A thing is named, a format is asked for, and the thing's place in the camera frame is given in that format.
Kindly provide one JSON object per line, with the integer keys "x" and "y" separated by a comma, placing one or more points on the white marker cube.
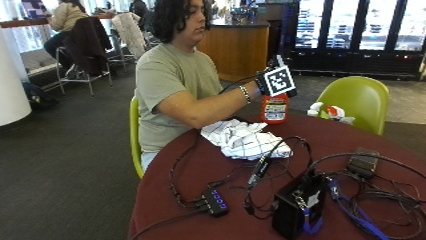
{"x": 280, "y": 81}

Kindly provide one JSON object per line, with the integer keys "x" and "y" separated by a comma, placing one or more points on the black hub with blue lights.
{"x": 215, "y": 203}

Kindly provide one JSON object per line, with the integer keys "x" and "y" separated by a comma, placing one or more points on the orange spray bottle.
{"x": 275, "y": 111}

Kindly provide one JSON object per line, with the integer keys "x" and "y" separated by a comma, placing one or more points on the wooden counter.
{"x": 235, "y": 50}

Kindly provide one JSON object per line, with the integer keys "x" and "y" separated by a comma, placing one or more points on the the person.
{"x": 173, "y": 80}

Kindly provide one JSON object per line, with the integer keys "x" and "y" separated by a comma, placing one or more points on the black box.
{"x": 297, "y": 206}

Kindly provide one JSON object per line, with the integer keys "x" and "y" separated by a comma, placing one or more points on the dark grey adapter box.
{"x": 362, "y": 162}

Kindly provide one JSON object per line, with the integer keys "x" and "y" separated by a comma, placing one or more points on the white pillar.
{"x": 11, "y": 83}

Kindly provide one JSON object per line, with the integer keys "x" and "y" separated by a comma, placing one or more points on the white spray bottle red trigger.
{"x": 337, "y": 113}

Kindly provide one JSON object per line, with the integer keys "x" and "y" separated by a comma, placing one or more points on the green chair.
{"x": 360, "y": 100}
{"x": 135, "y": 140}

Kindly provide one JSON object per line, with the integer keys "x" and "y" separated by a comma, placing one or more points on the white checkered cloth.
{"x": 247, "y": 140}

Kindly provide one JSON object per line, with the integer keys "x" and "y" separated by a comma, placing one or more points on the metal chair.
{"x": 84, "y": 78}

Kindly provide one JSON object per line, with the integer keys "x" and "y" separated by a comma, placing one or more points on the black bag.
{"x": 38, "y": 95}

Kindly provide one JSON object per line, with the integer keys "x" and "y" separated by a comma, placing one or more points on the dark jacket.
{"x": 87, "y": 43}

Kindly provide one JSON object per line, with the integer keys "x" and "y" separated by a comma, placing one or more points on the black display fridge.
{"x": 354, "y": 33}

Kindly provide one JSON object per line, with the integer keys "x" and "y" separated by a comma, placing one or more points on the white jacket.
{"x": 129, "y": 33}

